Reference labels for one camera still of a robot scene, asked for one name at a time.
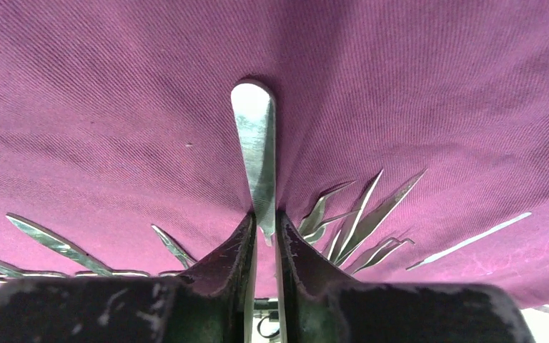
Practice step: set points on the small curved hemostat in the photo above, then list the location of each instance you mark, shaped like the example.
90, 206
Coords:
176, 249

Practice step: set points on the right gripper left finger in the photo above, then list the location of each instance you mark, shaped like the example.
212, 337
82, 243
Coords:
209, 302

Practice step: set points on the short metal tweezers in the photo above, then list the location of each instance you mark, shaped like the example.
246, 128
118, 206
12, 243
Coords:
375, 255

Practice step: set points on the surgical scissors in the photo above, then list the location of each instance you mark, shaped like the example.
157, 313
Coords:
68, 249

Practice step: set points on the maroon wrap cloth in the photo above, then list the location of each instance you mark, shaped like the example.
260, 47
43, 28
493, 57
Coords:
116, 115

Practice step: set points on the metal spatula handle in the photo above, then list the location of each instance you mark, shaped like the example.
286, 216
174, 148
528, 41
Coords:
312, 228

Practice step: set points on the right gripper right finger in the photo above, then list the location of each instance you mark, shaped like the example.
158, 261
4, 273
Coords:
321, 303

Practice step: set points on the thin scalpel handle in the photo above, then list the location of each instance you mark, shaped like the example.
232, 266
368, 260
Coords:
434, 257

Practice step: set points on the long metal tweezers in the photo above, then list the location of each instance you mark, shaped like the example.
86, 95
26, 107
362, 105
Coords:
360, 225

